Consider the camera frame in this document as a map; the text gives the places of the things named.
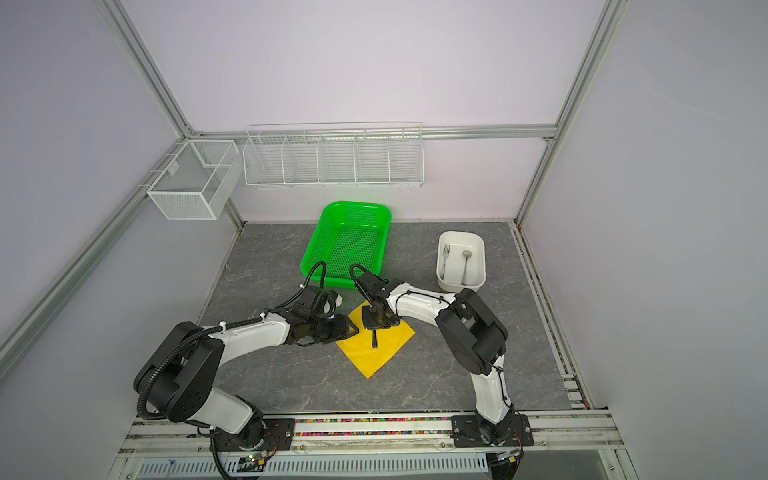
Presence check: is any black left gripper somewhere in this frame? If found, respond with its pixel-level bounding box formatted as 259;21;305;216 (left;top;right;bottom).
308;314;359;344

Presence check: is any yellow paper napkin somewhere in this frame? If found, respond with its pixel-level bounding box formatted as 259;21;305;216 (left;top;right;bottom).
336;302;415;379

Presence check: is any silver fork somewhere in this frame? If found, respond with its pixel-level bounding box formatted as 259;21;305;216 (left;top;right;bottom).
439;244;451;280

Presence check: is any silver spoon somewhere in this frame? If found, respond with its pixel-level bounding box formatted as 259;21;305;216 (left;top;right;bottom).
461;250;473;285

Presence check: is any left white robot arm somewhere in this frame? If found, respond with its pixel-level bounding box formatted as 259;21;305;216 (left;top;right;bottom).
133;287;359;450

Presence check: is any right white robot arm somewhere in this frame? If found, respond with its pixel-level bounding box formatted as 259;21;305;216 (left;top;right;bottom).
353;270;522;446

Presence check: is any green plastic basket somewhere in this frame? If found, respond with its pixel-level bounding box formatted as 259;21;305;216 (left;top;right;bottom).
301;201;392;289

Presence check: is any white plastic tray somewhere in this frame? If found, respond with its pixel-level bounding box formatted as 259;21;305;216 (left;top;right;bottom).
436;231;486;293

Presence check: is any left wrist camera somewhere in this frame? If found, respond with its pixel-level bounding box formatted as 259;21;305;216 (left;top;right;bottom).
301;286;343;318

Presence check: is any white wire wall rack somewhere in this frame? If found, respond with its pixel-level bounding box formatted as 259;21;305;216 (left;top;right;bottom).
243;121;425;187

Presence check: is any white mesh wall box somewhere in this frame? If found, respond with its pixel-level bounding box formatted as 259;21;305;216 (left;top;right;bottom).
148;140;244;221

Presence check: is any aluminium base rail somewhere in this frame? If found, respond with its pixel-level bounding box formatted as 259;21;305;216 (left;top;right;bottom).
108;410;638;479

